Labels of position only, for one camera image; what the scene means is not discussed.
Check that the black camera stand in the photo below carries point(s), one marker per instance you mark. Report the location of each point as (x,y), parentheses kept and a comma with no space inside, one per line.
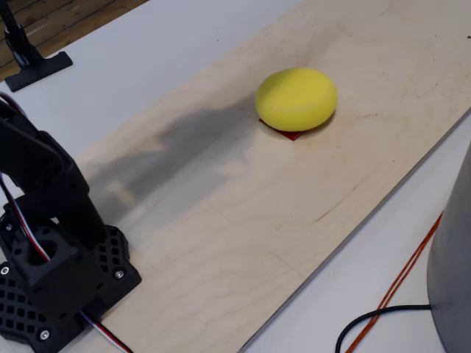
(44,68)

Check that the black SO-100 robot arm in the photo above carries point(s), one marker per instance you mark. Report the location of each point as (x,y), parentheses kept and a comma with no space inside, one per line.
(48,176)

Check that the yellow round sponge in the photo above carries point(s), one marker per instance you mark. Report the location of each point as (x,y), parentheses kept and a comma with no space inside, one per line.
(296,99)

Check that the light plywood board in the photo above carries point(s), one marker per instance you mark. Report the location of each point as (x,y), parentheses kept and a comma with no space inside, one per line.
(257,220)

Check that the grey round lamp shade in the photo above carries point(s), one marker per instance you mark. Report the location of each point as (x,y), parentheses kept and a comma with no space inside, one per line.
(452,257)

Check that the red square plate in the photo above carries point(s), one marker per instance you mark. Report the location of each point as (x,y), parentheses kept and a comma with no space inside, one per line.
(292,136)

